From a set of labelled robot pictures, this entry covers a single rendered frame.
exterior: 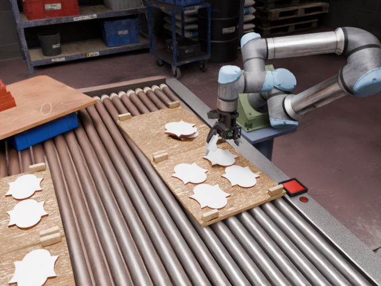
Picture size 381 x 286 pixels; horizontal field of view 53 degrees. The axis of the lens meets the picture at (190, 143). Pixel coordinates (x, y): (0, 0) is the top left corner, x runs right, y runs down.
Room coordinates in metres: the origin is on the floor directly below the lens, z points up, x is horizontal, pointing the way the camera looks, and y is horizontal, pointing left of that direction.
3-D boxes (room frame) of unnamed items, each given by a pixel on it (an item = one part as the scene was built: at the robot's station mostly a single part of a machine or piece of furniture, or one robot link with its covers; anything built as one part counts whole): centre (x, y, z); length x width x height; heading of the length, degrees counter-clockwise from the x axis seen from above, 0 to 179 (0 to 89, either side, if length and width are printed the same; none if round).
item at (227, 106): (1.27, -0.14, 1.20); 0.08 x 0.08 x 0.05
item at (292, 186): (1.11, -0.37, 0.92); 0.06 x 0.06 x 0.01; 24
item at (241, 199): (1.17, -0.09, 0.93); 0.41 x 0.35 x 0.02; 28
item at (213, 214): (0.94, -0.06, 0.95); 0.06 x 0.02 x 0.03; 118
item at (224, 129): (1.26, -0.14, 1.11); 0.09 x 0.08 x 0.12; 27
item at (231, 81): (1.26, -0.14, 1.27); 0.09 x 0.08 x 0.11; 96
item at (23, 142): (1.60, 0.74, 0.97); 0.31 x 0.31 x 0.10; 46
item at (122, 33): (5.70, 1.02, 0.32); 0.50 x 0.41 x 0.37; 113
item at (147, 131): (1.54, 0.10, 0.93); 0.41 x 0.35 x 0.02; 29
